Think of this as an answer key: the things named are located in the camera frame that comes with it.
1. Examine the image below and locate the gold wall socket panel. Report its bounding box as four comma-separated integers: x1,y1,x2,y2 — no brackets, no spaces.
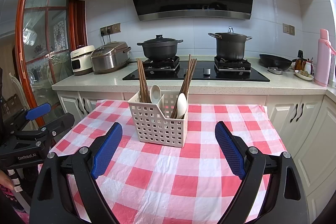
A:
100,23,121,35

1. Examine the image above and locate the black frying pan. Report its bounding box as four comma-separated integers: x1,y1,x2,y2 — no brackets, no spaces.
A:
259,54,297,69

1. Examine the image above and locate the silver rice cooker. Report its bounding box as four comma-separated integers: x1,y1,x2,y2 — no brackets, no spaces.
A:
91,41,132,74

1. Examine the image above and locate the brown wooden chopstick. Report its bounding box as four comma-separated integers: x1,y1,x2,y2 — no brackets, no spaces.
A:
142,60,152,104
138,58,147,104
173,58,196,118
136,57,144,104
140,59,149,104
171,58,194,117
181,54,192,98
176,58,198,119

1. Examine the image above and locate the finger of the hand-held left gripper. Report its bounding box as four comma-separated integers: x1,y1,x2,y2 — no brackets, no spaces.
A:
13,112,75,147
3,103,51,135

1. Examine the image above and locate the white countertop cooker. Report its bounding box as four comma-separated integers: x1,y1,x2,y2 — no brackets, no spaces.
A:
70,45,95,76

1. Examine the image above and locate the black power cable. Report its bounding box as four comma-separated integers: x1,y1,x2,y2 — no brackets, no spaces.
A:
101,31,113,45

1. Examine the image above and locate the white carved dining chair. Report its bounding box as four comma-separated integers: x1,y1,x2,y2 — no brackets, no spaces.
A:
8,72,37,130

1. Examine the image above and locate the red white checkered tablecloth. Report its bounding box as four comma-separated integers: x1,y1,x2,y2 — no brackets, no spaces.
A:
38,99,288,224

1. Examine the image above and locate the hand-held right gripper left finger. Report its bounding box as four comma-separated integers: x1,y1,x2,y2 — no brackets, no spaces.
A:
30,122,124,224

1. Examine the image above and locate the pink thermos flask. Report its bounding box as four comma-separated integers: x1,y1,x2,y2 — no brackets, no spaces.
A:
314,28,336,87

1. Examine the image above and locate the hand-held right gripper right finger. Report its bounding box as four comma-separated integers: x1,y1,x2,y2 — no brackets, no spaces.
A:
215,121,310,224

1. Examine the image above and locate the wooden framed glass door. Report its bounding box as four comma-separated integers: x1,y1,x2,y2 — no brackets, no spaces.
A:
14,0,88,119

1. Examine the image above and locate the white ceramic spoon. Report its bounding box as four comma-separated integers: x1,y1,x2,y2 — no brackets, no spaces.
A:
150,85,161,104
176,93,188,119

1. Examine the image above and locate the tall black stock pot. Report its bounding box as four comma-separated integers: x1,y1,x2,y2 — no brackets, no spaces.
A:
208,27,253,61

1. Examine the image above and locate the black casserole pot with lid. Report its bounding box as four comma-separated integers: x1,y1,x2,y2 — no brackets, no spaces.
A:
137,34,184,60

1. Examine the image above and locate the white perforated plastic utensil basket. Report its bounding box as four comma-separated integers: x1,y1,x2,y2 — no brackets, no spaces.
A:
128,91,189,148

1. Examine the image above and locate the black glass gas cooktop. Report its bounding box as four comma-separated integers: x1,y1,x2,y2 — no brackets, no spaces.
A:
122,55,271,83

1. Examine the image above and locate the person's left hand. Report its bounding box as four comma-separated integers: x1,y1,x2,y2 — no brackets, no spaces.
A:
0,170,13,190

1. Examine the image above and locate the pink patterned clothing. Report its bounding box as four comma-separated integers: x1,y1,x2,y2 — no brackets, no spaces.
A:
0,183,30,224

